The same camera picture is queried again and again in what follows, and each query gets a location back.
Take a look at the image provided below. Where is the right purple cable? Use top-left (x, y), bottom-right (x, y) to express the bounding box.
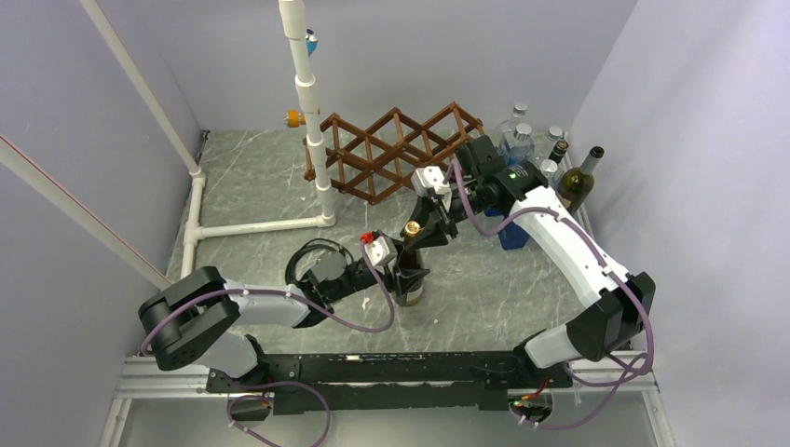
top-left (451, 156), bottom-right (656, 432)

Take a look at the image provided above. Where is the dark bottle gold cap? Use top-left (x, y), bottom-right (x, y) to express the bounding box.
top-left (394, 240), bottom-right (425, 307)

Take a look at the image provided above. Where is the brown wooden wine rack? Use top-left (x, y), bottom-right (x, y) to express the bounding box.
top-left (320, 102), bottom-right (485, 205)

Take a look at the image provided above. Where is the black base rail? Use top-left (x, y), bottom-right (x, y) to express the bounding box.
top-left (206, 351), bottom-right (551, 415)

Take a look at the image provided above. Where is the blue glass bottle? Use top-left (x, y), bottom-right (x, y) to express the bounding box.
top-left (484, 159), bottom-right (561, 251)
top-left (498, 123), bottom-right (535, 166)

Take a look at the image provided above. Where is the clear bottle red label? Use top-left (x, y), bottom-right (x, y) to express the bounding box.
top-left (492, 102), bottom-right (528, 143)

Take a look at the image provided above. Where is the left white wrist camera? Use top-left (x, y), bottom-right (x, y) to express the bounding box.
top-left (361, 232), bottom-right (398, 269)

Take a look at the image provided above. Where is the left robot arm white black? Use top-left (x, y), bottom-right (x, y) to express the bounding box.
top-left (138, 231), bottom-right (429, 391)

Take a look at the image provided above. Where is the clear square glass bottle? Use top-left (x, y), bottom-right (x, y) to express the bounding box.
top-left (540, 125), bottom-right (564, 156)

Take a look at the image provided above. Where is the white pvc pipe frame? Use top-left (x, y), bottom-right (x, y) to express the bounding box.
top-left (80, 1), bottom-right (336, 278)

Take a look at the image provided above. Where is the coiled black cable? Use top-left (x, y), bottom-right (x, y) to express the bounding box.
top-left (283, 238), bottom-right (341, 285)

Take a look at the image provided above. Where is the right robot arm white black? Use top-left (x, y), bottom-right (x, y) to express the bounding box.
top-left (402, 135), bottom-right (656, 386)

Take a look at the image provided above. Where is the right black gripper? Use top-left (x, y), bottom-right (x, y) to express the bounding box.
top-left (400, 178), bottom-right (486, 251)

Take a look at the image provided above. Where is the dark green wine bottle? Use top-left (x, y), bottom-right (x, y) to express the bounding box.
top-left (557, 146), bottom-right (606, 214)

